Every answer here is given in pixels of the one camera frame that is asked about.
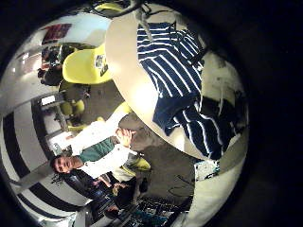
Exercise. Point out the navy white striped shirt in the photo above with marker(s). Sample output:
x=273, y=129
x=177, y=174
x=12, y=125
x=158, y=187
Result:
x=176, y=75

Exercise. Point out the white marker tag box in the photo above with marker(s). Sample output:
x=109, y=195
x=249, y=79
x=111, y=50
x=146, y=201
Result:
x=206, y=170

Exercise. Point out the yellow plastic chair with sticker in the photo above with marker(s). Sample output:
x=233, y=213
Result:
x=82, y=67

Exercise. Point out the person in white jacket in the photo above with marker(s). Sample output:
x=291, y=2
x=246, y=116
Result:
x=101, y=151

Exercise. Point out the cluttered electronics desk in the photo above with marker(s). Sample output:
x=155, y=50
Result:
x=151, y=213

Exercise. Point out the small yellow stool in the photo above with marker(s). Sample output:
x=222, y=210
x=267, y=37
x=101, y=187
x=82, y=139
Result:
x=72, y=108

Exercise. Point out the person in dark clothes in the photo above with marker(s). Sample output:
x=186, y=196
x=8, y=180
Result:
x=110, y=189

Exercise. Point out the white lit monitor screen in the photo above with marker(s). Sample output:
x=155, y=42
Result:
x=48, y=100

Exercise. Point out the red wall poster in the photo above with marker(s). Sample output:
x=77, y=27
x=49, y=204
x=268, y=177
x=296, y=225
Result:
x=57, y=32

